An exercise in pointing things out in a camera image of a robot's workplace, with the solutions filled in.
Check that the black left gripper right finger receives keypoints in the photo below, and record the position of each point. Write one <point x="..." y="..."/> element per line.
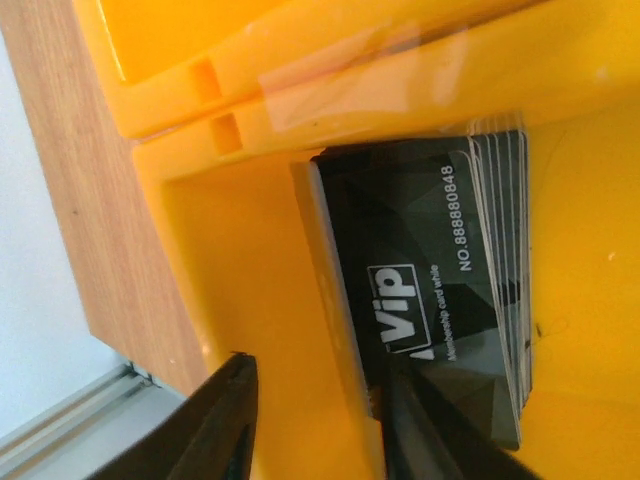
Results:
<point x="427" y="437"/>

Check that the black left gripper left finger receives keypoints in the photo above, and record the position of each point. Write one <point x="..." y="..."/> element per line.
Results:
<point x="210" y="436"/>

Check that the yellow bin with black cards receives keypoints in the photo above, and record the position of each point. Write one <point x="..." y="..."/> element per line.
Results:
<point x="221" y="194"/>

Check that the yellow bin with red cards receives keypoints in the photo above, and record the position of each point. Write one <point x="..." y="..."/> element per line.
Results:
<point x="164" y="63"/>

